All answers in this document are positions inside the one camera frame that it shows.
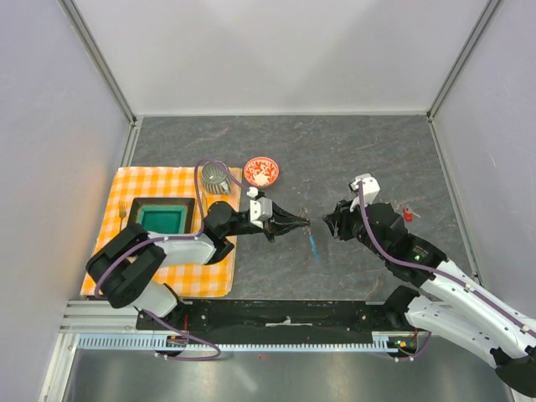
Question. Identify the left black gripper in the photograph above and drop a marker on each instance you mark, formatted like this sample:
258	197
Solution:
274	225

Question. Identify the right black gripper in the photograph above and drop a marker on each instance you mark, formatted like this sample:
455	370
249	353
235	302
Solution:
337	221

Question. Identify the blue tag keyring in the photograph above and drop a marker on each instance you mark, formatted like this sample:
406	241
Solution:
308	233

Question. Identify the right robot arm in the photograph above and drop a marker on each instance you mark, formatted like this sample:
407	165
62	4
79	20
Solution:
451	305

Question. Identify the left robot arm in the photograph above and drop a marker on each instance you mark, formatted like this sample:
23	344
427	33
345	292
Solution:
124	268

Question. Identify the red white patterned bowl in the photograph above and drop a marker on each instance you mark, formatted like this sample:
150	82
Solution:
261	172

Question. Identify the red tag key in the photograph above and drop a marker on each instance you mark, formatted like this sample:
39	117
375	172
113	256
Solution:
409	214

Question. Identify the grey striped mug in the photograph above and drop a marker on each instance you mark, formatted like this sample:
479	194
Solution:
214	178

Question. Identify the silver knife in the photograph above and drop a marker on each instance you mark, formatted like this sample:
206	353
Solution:
204	203

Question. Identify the orange checkered cloth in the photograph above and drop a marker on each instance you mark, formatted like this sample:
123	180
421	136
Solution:
170	182

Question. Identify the black teal square plate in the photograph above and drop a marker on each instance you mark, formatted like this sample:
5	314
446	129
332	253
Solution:
169	216

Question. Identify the silver fork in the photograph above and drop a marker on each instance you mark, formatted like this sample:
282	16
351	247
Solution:
122	214

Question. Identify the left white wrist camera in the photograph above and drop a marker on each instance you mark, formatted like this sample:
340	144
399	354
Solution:
261	207

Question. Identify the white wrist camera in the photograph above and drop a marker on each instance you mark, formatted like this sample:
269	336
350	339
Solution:
366	184
261	207

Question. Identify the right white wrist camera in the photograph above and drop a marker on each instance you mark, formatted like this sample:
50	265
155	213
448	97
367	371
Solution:
366	184

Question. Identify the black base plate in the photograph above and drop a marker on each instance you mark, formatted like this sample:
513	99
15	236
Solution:
260	322

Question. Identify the slotted cable duct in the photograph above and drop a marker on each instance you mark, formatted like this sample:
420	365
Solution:
164	343

